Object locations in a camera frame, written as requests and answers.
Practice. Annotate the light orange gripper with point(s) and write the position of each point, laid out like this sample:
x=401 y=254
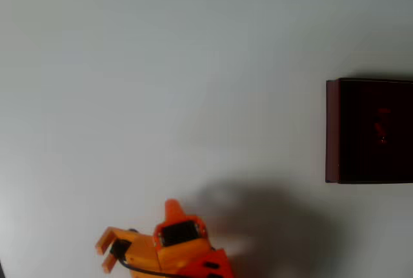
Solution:
x=175 y=233

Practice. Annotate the small red toy object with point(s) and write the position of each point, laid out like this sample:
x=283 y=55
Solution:
x=382 y=126

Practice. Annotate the red-orange robot arm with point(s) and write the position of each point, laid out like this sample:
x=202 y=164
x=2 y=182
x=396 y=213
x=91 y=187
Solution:
x=221 y=258

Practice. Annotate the dark brown open box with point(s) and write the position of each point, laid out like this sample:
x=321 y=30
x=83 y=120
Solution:
x=355 y=149

